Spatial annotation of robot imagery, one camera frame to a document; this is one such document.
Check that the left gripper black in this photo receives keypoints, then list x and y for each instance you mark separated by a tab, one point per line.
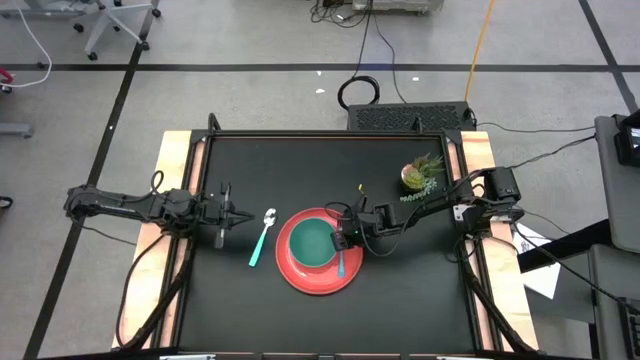
217	212

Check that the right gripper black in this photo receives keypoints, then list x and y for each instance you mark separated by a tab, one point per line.
367	220

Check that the teal ceramic bowl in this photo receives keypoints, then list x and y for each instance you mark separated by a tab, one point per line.
312	242

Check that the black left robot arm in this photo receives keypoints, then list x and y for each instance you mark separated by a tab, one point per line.
115	205

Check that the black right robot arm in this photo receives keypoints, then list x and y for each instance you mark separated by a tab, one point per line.
500	185

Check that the orange ceramic plate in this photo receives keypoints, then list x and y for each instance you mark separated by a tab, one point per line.
310	280

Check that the small yellow tag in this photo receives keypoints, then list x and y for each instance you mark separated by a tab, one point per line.
360	189

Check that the succulent plant in dark pot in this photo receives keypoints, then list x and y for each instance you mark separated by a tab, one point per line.
414	179

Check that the black computer case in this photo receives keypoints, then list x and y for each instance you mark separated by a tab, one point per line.
400	117

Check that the white paper sheet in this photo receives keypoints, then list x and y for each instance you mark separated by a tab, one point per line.
542	280

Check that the gray desk foot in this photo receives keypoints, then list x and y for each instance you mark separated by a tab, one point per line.
15	131

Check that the gray office chair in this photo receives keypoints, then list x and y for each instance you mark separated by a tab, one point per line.
111	12

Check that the gray equipment base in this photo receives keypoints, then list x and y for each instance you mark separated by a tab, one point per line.
400	5

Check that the black device with screen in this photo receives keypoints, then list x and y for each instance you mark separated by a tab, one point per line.
627	145

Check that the black aluminium table frame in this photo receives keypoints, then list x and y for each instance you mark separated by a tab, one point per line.
325	134

